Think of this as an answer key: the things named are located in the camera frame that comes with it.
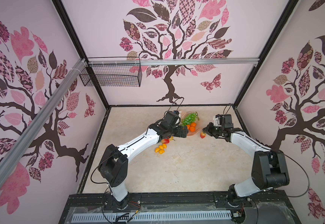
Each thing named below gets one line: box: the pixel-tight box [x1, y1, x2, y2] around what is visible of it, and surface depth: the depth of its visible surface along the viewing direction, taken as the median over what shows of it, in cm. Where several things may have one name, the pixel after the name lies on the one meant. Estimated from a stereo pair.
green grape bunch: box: [181, 111, 200, 126], surface depth 105 cm
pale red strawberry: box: [161, 138, 170, 144], surface depth 99 cm
